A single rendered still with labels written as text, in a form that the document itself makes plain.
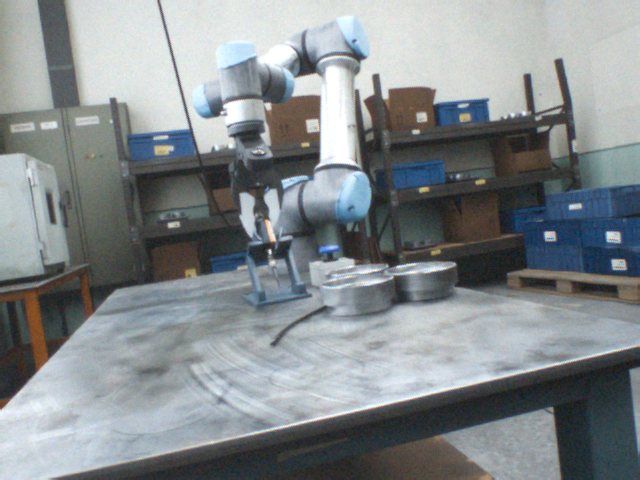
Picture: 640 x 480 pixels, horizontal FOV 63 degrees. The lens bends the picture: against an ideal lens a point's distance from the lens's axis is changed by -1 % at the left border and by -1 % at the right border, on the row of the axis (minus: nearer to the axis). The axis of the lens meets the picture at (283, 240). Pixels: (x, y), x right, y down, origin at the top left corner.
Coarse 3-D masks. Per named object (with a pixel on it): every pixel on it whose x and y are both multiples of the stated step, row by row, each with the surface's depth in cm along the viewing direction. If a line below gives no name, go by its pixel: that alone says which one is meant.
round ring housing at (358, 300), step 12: (348, 276) 79; (360, 276) 79; (372, 276) 78; (384, 276) 76; (324, 288) 72; (336, 288) 70; (348, 288) 69; (360, 288) 69; (372, 288) 69; (384, 288) 70; (324, 300) 73; (336, 300) 71; (348, 300) 70; (360, 300) 69; (372, 300) 69; (384, 300) 70; (336, 312) 72; (348, 312) 70; (360, 312) 70; (372, 312) 70
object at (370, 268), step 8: (368, 264) 91; (376, 264) 89; (384, 264) 87; (328, 272) 88; (336, 272) 90; (344, 272) 91; (352, 272) 91; (360, 272) 91; (368, 272) 81; (376, 272) 82
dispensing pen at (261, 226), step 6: (258, 216) 98; (258, 222) 96; (264, 222) 96; (258, 228) 95; (264, 228) 95; (258, 234) 95; (264, 234) 94; (264, 240) 94; (270, 240) 94; (264, 246) 94; (270, 246) 95; (270, 252) 94; (270, 258) 94; (270, 264) 93; (276, 276) 92
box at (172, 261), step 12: (144, 252) 420; (156, 252) 409; (168, 252) 412; (180, 252) 415; (192, 252) 418; (156, 264) 410; (168, 264) 413; (180, 264) 449; (192, 264) 419; (156, 276) 411; (168, 276) 414; (180, 276) 416; (192, 276) 419
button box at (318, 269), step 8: (312, 264) 101; (320, 264) 98; (328, 264) 97; (336, 264) 98; (344, 264) 98; (352, 264) 98; (312, 272) 102; (320, 272) 97; (312, 280) 103; (320, 280) 97
